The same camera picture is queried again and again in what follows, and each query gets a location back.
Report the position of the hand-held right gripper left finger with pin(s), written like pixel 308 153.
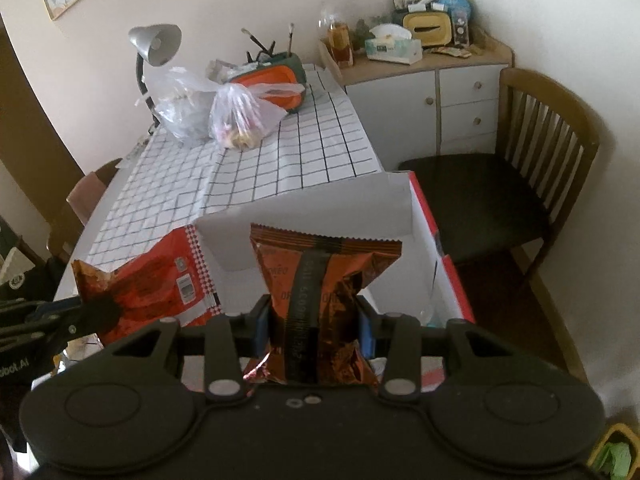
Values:
pixel 261 330

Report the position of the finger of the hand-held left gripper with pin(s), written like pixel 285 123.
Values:
pixel 55 308
pixel 90 320

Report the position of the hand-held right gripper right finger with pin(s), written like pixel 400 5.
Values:
pixel 366 332

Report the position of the brown foil snack packet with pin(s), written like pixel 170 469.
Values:
pixel 320 280

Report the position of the red snack packet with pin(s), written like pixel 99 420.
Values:
pixel 150 280

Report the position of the red cardboard box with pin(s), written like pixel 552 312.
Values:
pixel 300 215

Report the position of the plastic bag with snacks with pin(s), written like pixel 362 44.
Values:
pixel 240 120

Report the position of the black bag with round logo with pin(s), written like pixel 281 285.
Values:
pixel 35 285

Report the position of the pink cloth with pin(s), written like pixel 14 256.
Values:
pixel 87 195

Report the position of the wooden chair with dark seat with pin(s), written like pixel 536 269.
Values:
pixel 480 195

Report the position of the brown door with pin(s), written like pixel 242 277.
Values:
pixel 20 125

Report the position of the white cabinet with wooden top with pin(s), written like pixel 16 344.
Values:
pixel 390 120

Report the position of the clear plastic bag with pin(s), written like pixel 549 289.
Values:
pixel 175 110

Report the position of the orange and green container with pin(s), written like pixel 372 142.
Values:
pixel 270 77

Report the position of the yellow bin with green contents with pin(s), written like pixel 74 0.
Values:
pixel 615 455

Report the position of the green and white tissue box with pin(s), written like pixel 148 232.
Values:
pixel 395 50

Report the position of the silver desk lamp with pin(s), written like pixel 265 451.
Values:
pixel 155 42

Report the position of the amber jar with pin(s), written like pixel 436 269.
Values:
pixel 341 42

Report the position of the black paint brush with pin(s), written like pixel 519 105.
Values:
pixel 290 39
pixel 251 37

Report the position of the small brown packets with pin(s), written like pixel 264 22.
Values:
pixel 452 51

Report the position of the yellow tissue holder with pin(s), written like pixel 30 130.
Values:
pixel 427 30

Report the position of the blue box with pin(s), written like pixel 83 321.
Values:
pixel 457 5

